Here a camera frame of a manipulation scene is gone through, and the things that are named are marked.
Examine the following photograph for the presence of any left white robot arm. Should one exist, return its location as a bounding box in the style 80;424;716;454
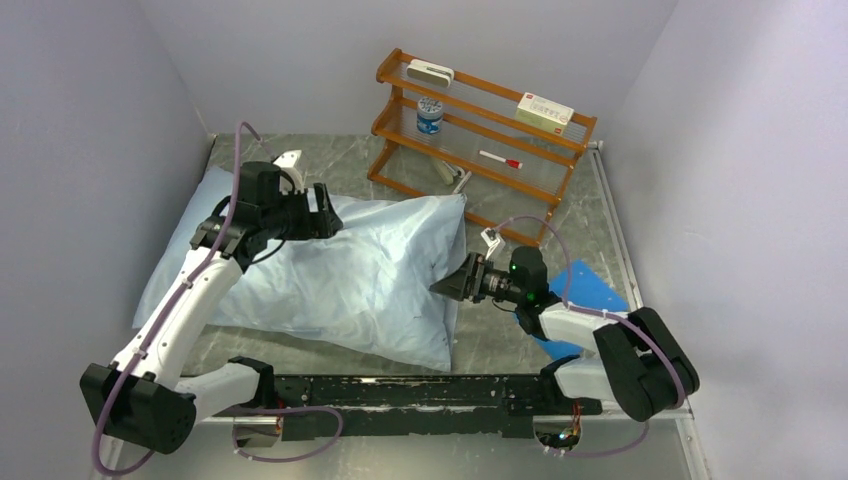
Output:
80;162;343;454

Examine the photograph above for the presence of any white eraser box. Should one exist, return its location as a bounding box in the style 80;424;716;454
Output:
406;58;455;88

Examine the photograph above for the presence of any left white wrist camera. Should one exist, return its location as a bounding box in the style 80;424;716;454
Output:
273;150;306;194

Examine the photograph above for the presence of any pink white marker pen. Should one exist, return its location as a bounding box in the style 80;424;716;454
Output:
453;172;473;194

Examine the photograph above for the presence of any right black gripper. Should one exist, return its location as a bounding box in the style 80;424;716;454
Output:
430;252;525;305

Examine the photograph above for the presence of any blue white round jar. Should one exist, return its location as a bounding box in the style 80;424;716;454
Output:
416;97;444;135

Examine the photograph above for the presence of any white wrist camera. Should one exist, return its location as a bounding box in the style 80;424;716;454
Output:
480;227;505;260
273;150;306;194

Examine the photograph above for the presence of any white red carton box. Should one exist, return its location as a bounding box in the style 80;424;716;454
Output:
514;92;575;136

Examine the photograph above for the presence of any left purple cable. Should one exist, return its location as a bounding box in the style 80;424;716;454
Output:
90;121;346;477

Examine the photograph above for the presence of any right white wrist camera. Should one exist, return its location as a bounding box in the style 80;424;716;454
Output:
480;227;505;260

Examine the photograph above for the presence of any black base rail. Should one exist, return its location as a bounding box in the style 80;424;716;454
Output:
228;374;604;442

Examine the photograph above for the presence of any orange wooden shelf rack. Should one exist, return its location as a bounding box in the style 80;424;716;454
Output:
367;48;597;245

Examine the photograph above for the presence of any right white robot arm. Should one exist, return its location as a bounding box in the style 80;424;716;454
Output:
429;246;701;422

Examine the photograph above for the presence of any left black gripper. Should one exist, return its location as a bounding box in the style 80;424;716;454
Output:
260;182;342;241

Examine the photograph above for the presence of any light blue pillowcase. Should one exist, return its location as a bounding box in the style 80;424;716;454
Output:
132;165;468;374

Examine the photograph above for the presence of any blue foam pad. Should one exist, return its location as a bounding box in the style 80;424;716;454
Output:
536;260;629;360

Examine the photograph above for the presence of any red white marker pen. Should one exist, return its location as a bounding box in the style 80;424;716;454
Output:
478;150;523;170

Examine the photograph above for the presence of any beige stapler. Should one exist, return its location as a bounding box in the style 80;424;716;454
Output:
430;157;461;185

